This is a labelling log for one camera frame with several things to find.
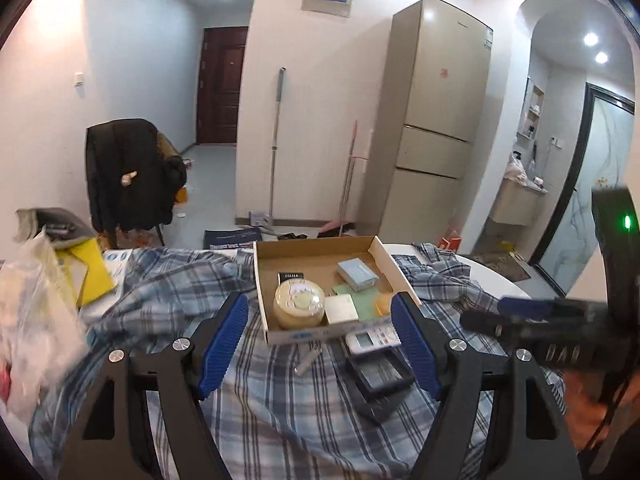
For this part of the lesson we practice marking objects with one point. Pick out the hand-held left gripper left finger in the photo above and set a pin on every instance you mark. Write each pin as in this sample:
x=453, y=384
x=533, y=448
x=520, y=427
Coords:
x=222, y=347

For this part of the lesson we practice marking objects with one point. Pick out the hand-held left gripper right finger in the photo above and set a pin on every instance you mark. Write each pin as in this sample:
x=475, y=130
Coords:
x=414, y=347

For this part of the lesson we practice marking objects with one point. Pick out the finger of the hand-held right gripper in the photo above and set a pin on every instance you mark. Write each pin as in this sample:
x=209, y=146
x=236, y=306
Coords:
x=495, y=324
x=525, y=307

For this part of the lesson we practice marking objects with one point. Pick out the green card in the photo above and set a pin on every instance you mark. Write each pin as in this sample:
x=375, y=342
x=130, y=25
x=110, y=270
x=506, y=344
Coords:
x=367, y=305

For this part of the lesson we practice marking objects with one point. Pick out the white square box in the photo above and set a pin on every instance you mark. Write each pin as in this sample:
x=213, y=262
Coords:
x=341, y=309

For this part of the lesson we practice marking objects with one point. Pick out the yellow round bunny tin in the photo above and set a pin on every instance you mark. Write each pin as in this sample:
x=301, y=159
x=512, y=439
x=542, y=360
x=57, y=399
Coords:
x=299, y=306

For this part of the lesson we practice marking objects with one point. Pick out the shallow cardboard box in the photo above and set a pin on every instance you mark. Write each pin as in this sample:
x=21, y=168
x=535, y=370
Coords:
x=320, y=260

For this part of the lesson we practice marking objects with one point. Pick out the person's right hand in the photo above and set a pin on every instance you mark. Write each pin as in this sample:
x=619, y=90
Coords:
x=580, y=410

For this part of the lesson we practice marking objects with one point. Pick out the white remote control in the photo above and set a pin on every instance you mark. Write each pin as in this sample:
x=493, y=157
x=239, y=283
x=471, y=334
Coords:
x=370, y=340

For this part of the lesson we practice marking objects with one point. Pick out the patterned door mat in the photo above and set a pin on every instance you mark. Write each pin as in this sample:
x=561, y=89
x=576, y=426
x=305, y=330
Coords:
x=500, y=265

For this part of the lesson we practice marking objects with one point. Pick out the orange flat piece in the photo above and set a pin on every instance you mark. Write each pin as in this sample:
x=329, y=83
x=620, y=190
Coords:
x=383, y=305

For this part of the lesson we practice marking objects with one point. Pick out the black flat case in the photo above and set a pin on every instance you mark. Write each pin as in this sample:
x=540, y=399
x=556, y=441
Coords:
x=380, y=410

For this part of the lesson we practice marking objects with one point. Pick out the grey tube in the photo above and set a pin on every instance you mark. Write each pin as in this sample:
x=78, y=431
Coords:
x=306, y=364

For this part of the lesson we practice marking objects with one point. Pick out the blue plaid cloth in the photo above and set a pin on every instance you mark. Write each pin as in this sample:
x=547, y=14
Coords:
x=280, y=420

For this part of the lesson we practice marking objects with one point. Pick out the orange carton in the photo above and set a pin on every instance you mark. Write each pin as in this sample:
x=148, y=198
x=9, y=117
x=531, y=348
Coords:
x=452, y=241

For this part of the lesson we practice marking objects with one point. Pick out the light blue box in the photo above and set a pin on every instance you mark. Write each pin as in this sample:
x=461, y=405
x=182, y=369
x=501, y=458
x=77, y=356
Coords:
x=356, y=274

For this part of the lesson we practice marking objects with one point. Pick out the small black box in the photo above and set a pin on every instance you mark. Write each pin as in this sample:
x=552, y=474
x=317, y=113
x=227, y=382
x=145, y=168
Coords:
x=291, y=277

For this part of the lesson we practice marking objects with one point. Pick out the dark blue bag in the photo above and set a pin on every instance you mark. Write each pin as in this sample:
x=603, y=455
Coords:
x=232, y=238

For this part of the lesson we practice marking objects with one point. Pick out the frosted glass door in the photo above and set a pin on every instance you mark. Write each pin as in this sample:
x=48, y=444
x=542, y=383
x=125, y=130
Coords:
x=595, y=160

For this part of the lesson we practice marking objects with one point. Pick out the blue and white box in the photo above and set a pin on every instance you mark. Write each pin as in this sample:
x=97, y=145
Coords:
x=261, y=219

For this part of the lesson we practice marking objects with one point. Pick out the white and blue packet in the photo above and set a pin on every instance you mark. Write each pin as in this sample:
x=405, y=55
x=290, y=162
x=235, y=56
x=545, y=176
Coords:
x=117, y=262

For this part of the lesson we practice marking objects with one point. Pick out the pink bag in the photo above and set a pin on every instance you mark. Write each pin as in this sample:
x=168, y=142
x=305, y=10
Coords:
x=516, y=167

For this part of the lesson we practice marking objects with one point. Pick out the yellow paper bag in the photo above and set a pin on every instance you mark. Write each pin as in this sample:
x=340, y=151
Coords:
x=92, y=272

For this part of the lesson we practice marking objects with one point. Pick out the small orange box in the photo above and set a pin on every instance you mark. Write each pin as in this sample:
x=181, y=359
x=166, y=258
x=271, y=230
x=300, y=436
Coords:
x=181, y=195

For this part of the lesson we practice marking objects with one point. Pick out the pink broom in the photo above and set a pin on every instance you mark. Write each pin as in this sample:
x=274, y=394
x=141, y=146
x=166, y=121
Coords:
x=347, y=185

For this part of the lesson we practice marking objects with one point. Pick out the chair with black jacket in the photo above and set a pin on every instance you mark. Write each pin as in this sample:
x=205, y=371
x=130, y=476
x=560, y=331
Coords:
x=125, y=200

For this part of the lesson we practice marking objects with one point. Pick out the white plastic bag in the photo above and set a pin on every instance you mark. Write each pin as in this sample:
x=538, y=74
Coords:
x=35, y=320

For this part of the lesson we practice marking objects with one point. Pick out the wooden chair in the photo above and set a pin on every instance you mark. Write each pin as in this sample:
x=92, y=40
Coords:
x=167, y=147

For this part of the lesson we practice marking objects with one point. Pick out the grey bag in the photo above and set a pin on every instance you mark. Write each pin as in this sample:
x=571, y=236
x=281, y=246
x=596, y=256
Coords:
x=55, y=222

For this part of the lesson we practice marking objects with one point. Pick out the recessed ceiling light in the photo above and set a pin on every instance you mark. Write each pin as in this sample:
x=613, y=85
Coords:
x=601, y=57
x=591, y=39

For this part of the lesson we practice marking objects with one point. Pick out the beige refrigerator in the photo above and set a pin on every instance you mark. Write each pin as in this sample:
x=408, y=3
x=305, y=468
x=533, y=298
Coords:
x=430, y=110

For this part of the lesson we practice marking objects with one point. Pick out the dark brown door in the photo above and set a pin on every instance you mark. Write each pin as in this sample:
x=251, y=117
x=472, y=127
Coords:
x=222, y=85

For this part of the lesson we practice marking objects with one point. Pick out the black square frame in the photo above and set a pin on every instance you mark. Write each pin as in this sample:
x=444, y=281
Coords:
x=377, y=375

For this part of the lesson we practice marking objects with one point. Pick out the wall-mounted sink cabinet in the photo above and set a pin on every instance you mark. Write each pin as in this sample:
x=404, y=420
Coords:
x=515, y=205

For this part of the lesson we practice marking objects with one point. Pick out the wall niche shelf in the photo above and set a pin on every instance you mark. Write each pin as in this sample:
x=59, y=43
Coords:
x=532, y=110

